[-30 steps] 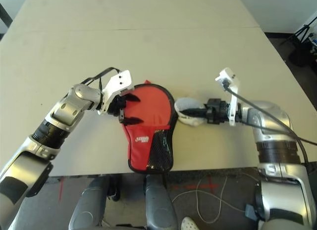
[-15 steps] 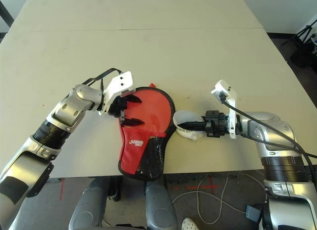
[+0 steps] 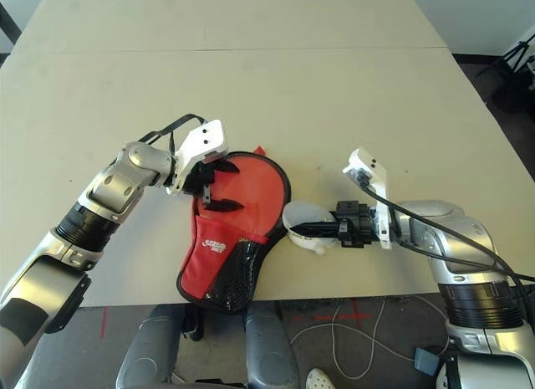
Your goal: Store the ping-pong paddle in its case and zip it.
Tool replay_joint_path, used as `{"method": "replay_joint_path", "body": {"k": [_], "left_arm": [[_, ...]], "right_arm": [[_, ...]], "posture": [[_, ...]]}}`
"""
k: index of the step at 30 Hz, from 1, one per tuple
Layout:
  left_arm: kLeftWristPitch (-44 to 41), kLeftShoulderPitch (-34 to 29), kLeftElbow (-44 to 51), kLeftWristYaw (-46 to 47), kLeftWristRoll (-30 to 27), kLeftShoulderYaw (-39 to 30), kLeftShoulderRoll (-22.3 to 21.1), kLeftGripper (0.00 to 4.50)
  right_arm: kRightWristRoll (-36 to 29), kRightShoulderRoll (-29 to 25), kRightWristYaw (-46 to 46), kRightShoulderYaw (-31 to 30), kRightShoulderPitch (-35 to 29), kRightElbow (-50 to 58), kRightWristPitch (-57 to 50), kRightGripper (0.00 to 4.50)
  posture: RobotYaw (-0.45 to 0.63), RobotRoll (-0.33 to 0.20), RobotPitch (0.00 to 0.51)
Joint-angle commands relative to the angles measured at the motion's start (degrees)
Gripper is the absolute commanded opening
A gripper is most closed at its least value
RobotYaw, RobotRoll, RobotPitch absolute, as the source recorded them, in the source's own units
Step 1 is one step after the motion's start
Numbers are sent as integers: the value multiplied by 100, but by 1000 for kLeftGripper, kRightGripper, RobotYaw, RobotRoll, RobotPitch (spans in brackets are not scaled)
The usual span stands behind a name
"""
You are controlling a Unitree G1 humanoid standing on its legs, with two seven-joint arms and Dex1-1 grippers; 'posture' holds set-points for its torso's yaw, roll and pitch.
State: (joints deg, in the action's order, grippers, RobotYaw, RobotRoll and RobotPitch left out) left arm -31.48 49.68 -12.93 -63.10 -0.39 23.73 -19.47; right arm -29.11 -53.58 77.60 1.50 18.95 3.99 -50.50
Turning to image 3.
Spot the grey robot left leg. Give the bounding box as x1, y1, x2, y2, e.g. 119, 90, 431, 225
115, 315, 181, 389

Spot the grey robot leg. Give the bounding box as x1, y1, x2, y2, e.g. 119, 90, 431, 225
244, 308, 300, 389
115, 315, 181, 389

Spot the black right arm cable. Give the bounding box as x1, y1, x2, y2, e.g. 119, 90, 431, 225
358, 171, 535, 307

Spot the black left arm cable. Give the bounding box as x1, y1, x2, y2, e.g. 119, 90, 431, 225
137, 113, 209, 156

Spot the black red paddle case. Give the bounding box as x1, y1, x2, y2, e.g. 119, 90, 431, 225
176, 145, 293, 313

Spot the black metal table frame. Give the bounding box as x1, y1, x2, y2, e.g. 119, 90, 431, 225
0, 1, 23, 54

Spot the black tripod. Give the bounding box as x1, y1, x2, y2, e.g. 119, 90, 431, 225
476, 31, 535, 77

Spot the white floor cable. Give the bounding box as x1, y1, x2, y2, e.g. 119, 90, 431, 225
289, 298, 451, 381

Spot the grey white plush keychain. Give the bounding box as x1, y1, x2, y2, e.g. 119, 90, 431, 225
282, 200, 336, 257

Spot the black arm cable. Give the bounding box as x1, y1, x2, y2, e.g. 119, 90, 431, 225
358, 171, 535, 307
137, 113, 209, 156

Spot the black rubbish bin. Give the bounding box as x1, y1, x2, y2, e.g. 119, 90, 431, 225
490, 76, 531, 113

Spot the white perforated clog shoe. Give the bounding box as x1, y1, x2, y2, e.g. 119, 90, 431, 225
305, 366, 336, 389

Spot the grey foot pedal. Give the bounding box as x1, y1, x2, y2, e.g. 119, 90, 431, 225
413, 347, 441, 374

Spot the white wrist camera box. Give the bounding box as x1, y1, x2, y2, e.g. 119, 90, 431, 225
166, 119, 229, 197
341, 147, 395, 251

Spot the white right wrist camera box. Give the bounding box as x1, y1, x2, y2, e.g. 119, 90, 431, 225
341, 147, 395, 251

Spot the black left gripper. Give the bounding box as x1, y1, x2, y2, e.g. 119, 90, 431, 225
185, 160, 245, 213

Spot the grey robot right leg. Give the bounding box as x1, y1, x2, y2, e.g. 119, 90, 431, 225
244, 308, 300, 389

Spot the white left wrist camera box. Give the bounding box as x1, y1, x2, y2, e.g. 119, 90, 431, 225
166, 119, 229, 197

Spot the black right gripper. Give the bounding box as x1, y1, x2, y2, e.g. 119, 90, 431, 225
292, 200, 380, 248

